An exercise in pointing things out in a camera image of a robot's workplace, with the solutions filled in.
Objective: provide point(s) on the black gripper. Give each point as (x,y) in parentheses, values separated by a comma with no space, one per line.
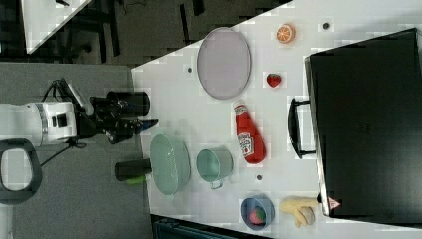
(106,119)

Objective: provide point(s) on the red felt ketchup bottle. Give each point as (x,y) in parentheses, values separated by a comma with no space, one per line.
(250,140)

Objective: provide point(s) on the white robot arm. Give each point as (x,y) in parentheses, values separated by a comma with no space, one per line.
(25,128)

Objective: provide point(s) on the green oval strainer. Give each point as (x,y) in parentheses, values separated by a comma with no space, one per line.
(170,163)

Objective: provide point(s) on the black cylinder upper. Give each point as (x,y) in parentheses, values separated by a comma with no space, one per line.
(131,104)

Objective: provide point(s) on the black cylinder with green clip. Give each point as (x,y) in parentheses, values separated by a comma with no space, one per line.
(133,172)

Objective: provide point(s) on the green metal pot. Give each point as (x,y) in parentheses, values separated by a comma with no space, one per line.
(214,165)

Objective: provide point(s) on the grey round plate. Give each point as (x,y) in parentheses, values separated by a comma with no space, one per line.
(224,63)

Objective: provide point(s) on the white background table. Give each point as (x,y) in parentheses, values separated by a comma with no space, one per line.
(43,18)

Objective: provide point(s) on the red strawberry toy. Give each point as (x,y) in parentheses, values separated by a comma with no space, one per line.
(274,80)

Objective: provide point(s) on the blue bowl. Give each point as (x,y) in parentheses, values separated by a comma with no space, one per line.
(257,201)

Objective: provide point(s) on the strawberry toy in bowl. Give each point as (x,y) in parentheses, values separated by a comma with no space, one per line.
(257,216)

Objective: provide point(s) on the orange slice toy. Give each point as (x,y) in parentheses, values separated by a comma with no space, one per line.
(286,33)

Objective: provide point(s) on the yellow banana toy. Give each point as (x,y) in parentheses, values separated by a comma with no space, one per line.
(301,208)

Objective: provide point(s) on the black toaster oven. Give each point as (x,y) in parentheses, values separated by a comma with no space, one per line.
(366,110)

